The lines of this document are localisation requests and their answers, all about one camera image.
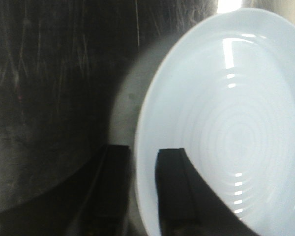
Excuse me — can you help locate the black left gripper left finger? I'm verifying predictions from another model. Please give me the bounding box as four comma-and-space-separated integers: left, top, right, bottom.
0, 145, 130, 236

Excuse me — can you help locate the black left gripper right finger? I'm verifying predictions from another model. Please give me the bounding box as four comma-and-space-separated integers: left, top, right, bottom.
156, 148, 255, 236

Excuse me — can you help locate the white round plate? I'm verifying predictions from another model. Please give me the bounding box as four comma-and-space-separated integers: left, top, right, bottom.
135, 8, 295, 236

